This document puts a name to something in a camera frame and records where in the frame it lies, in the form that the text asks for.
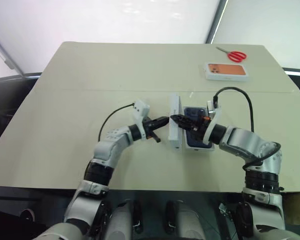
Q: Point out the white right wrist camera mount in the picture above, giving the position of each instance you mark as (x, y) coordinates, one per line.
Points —
(216, 112)

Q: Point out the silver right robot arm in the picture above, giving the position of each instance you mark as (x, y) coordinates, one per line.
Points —
(245, 142)

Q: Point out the closed box with orange phone print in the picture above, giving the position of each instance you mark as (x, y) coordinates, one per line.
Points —
(227, 70)

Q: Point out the grey window frame rail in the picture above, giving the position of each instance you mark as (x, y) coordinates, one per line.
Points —
(5, 53)

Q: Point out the white phone box lid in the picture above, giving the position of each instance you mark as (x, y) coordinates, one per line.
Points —
(173, 136)

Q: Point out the dark blue smartphone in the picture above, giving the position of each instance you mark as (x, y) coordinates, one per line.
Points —
(190, 111)

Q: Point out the dark window frame post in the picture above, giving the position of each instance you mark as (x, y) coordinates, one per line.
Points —
(216, 21)

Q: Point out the white box with brown insert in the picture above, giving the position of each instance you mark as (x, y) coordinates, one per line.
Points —
(197, 149)

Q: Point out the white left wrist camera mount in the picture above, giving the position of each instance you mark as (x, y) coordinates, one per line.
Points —
(141, 107)

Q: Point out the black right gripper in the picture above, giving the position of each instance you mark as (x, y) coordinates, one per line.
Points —
(201, 128)

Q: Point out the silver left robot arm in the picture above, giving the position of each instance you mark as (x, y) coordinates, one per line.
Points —
(105, 152)

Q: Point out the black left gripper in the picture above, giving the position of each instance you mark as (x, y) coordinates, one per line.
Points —
(148, 127)

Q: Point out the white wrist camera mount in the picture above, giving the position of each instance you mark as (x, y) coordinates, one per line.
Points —
(216, 112)
(141, 107)

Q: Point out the silver metal table clamp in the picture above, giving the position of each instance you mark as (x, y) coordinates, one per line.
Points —
(226, 210)

